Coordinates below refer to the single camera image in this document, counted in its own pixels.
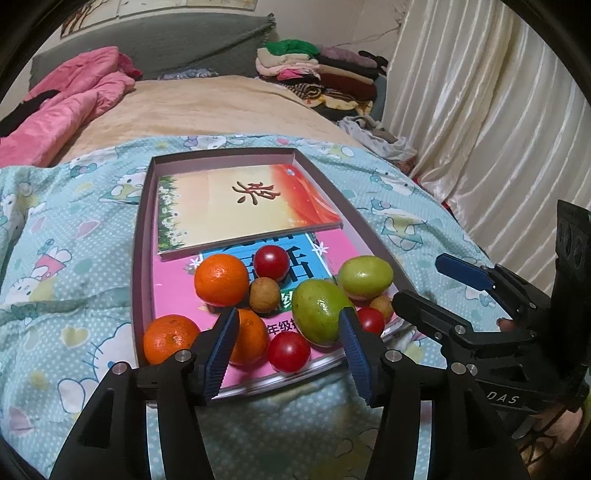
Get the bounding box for brown kiwi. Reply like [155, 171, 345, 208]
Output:
[249, 277, 280, 314]
[370, 295, 394, 324]

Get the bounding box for red tomato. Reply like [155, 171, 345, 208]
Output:
[356, 307, 386, 336]
[252, 245, 290, 282]
[267, 331, 311, 373]

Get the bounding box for pear-shaped green fruit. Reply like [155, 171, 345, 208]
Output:
[337, 255, 394, 301]

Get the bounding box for round green fruit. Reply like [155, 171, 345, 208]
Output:
[291, 279, 353, 347]

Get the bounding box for orange mandarin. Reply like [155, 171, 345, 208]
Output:
[143, 314, 200, 365]
[229, 309, 270, 367]
[194, 254, 249, 307]

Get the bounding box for red plastic bag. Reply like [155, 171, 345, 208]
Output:
[441, 201, 455, 216]

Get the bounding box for pink workbook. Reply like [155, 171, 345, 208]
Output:
[151, 227, 403, 393]

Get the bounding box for shallow grey cardboard box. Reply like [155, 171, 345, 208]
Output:
[132, 148, 411, 398]

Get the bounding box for cream satin curtain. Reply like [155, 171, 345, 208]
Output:
[383, 1, 590, 291]

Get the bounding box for floral bag with cloth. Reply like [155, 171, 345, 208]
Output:
[337, 116, 417, 162]

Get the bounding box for blue cartoon print sheet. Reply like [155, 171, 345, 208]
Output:
[1, 134, 502, 479]

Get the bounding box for orange cream book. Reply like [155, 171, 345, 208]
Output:
[157, 164, 342, 257]

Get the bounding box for pile of folded clothes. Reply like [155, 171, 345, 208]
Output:
[256, 39, 389, 123]

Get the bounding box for beige blanket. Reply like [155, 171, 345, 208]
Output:
[53, 76, 360, 165]

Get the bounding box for grey headboard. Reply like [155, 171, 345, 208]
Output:
[29, 13, 276, 87]

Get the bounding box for blue patterned pillow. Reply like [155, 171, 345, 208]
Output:
[158, 68, 218, 81]

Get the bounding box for black garment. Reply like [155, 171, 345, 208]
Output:
[0, 89, 59, 138]

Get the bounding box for pink quilt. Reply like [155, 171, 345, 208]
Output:
[1, 46, 142, 167]

